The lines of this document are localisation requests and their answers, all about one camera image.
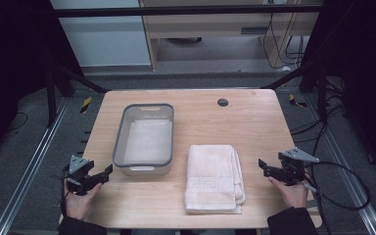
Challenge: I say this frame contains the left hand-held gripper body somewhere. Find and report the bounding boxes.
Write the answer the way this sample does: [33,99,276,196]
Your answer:
[62,155,96,197]

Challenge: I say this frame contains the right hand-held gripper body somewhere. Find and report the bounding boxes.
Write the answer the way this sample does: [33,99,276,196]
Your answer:
[276,147,321,187]

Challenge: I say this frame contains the person's right hand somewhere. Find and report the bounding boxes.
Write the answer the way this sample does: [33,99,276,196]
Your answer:
[267,175,309,210]

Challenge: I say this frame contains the person's left hand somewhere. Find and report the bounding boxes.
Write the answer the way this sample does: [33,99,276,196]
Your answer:
[63,180,104,221]

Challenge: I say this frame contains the white basket with grey rim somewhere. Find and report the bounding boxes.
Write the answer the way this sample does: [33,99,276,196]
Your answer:
[112,103,175,176]

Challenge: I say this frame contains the folded white towel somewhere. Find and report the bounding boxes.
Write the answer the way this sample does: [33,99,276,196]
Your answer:
[183,144,247,215]

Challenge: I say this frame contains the yellow and black floor tape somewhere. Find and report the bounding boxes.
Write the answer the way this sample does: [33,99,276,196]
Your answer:
[79,95,93,115]
[288,93,308,109]

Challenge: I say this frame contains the black metal stand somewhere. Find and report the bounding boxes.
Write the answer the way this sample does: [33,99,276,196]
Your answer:
[261,60,346,123]
[44,60,111,129]

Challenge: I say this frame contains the black curtain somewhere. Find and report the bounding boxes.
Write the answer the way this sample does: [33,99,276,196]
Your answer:
[0,0,85,165]
[300,0,376,182]

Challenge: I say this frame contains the white cabinet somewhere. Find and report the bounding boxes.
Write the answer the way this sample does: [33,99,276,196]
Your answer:
[49,0,153,69]

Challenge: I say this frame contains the light wooden desk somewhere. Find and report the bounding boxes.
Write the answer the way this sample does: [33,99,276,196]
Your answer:
[139,0,324,71]

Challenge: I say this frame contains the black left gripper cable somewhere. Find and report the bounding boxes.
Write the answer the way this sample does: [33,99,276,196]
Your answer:
[58,175,71,218]

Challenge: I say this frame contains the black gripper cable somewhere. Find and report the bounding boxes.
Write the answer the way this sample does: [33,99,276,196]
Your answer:
[58,175,71,218]
[302,161,372,235]

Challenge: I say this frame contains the aluminium floor rail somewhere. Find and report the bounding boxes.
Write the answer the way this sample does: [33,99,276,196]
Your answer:
[305,92,376,235]
[0,97,72,235]

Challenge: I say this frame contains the black floor cables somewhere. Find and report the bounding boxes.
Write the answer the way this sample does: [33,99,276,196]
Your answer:
[289,77,352,145]

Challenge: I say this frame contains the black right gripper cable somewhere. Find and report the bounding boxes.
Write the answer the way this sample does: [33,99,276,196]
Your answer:
[302,161,372,235]

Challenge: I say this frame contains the thin black floor cable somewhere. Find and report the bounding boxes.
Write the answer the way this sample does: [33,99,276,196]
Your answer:
[5,112,29,133]

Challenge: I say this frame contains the hanging black desk cables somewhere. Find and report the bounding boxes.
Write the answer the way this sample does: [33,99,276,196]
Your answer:
[261,12,306,71]

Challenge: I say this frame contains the black horizontal frame bar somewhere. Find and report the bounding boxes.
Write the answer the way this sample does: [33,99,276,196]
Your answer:
[50,4,324,18]

